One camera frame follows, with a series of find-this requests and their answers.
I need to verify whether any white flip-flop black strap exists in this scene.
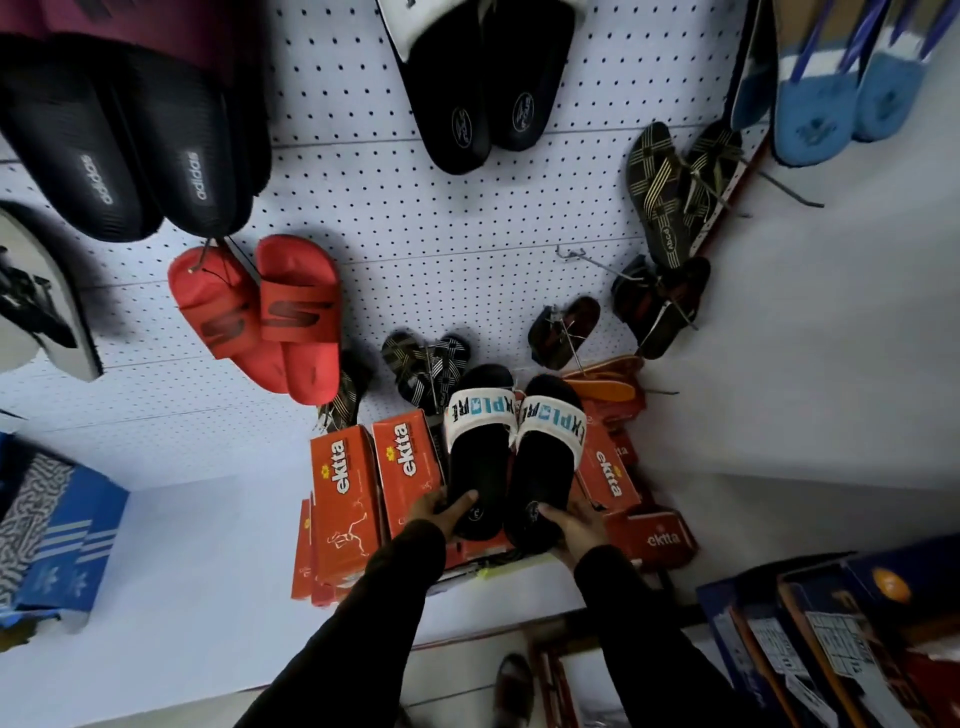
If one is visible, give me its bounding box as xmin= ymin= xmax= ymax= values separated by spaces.
xmin=0 ymin=206 xmax=105 ymax=384

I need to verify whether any person's dark shoe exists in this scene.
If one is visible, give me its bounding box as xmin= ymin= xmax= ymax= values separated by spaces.
xmin=492 ymin=652 xmax=537 ymax=728

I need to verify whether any black gold patterned sandal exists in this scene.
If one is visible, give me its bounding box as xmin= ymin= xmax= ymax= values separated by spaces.
xmin=316 ymin=352 xmax=375 ymax=435

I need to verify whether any person's right forearm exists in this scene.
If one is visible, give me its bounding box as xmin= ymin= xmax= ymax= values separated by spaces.
xmin=573 ymin=544 xmax=762 ymax=728

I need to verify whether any large black slide sandal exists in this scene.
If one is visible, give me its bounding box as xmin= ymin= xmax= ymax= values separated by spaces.
xmin=112 ymin=45 xmax=273 ymax=240
xmin=0 ymin=30 xmax=162 ymax=244

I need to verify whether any person's left forearm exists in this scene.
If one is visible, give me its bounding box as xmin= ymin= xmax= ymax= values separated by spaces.
xmin=234 ymin=519 xmax=449 ymax=728

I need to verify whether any red shoe box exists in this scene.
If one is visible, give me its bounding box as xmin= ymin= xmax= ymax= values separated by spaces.
xmin=531 ymin=643 xmax=585 ymax=728

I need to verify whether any person's right hand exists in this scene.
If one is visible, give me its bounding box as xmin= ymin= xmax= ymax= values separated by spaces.
xmin=537 ymin=496 xmax=611 ymax=573

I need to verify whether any dark blue orange shoe box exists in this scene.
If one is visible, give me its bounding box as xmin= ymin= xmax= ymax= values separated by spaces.
xmin=777 ymin=534 xmax=960 ymax=728

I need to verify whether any black gold striped sandal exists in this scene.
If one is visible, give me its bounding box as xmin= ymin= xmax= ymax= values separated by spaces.
xmin=681 ymin=120 xmax=745 ymax=235
xmin=626 ymin=121 xmax=695 ymax=271

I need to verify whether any person's left hand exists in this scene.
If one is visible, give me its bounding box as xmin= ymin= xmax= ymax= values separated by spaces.
xmin=407 ymin=486 xmax=480 ymax=546

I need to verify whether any black slide white printed strap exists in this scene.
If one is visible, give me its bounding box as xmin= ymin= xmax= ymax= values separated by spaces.
xmin=502 ymin=374 xmax=588 ymax=558
xmin=442 ymin=363 xmax=520 ymax=543

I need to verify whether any stack of orange shoe boxes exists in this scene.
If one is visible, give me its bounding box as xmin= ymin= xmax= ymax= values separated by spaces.
xmin=290 ymin=403 xmax=700 ymax=609

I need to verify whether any orange sandal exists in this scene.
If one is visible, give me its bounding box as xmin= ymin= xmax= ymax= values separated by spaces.
xmin=561 ymin=354 xmax=648 ymax=423

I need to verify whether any metal pegboard hook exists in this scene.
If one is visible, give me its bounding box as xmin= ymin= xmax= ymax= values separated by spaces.
xmin=742 ymin=153 xmax=826 ymax=210
xmin=555 ymin=246 xmax=648 ymax=284

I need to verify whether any small dark brown sandal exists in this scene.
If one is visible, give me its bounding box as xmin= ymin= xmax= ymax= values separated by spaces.
xmin=527 ymin=295 xmax=602 ymax=372

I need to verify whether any blue flip-flop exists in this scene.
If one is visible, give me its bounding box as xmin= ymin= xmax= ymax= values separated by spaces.
xmin=771 ymin=0 xmax=888 ymax=168
xmin=852 ymin=0 xmax=960 ymax=144
xmin=722 ymin=0 xmax=778 ymax=134

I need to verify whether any red slide sandal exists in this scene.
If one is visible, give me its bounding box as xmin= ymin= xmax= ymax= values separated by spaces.
xmin=254 ymin=234 xmax=344 ymax=408
xmin=167 ymin=245 xmax=292 ymax=396

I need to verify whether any blue patterned shoe box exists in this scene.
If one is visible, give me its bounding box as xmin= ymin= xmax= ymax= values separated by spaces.
xmin=0 ymin=432 xmax=130 ymax=633

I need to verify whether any black white patterned sandal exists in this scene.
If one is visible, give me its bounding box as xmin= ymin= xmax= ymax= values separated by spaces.
xmin=427 ymin=333 xmax=473 ymax=417
xmin=380 ymin=330 xmax=436 ymax=410

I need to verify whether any black slide plain white strap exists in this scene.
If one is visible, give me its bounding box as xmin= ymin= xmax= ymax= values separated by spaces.
xmin=375 ymin=0 xmax=494 ymax=177
xmin=480 ymin=0 xmax=586 ymax=153

